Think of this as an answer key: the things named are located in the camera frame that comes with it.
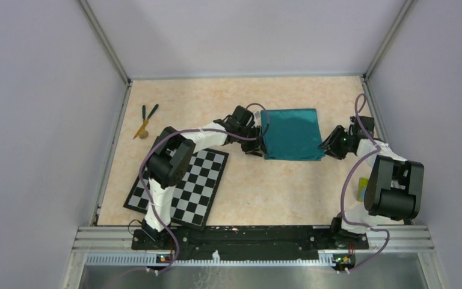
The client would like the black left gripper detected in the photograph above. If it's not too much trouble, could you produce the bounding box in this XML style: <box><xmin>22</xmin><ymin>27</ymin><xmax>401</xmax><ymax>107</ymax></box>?
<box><xmin>236</xmin><ymin>124</ymin><xmax>268</xmax><ymax>157</ymax></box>

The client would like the teal cloth napkin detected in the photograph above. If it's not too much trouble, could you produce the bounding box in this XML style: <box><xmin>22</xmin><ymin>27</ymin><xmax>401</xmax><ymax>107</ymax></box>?
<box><xmin>260</xmin><ymin>108</ymin><xmax>325</xmax><ymax>161</ymax></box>

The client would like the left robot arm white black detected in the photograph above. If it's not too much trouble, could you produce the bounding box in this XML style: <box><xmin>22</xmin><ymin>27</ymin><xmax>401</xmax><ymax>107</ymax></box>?
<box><xmin>138</xmin><ymin>105</ymin><xmax>271</xmax><ymax>249</ymax></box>

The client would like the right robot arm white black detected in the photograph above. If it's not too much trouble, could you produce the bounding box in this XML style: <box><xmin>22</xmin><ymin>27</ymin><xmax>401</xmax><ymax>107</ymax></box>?
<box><xmin>318</xmin><ymin>116</ymin><xmax>424</xmax><ymax>248</ymax></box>

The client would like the yellow green card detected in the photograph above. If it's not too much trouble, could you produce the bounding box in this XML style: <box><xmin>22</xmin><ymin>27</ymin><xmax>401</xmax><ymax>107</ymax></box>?
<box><xmin>357</xmin><ymin>178</ymin><xmax>369</xmax><ymax>202</ymax></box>

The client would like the black white checkerboard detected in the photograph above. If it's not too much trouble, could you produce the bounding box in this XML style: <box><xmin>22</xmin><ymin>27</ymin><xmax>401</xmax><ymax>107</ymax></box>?
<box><xmin>123</xmin><ymin>148</ymin><xmax>230</xmax><ymax>231</ymax></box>

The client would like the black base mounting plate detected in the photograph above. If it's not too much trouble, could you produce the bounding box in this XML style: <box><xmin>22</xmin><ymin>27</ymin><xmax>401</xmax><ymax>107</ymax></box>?
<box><xmin>132</xmin><ymin>225</ymin><xmax>369</xmax><ymax>250</ymax></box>

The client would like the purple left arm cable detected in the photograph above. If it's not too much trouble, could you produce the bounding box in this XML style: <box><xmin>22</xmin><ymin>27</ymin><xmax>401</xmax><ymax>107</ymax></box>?
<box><xmin>138</xmin><ymin>102</ymin><xmax>271</xmax><ymax>276</ymax></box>

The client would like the green handled gold spoon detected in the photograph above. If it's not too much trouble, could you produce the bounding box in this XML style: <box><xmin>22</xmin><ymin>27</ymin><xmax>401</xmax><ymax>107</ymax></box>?
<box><xmin>137</xmin><ymin>104</ymin><xmax>159</xmax><ymax>139</ymax></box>

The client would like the aluminium front rail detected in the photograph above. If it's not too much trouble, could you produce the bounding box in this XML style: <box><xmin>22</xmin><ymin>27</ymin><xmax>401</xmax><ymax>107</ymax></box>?
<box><xmin>63</xmin><ymin>225</ymin><xmax>449</xmax><ymax>288</ymax></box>

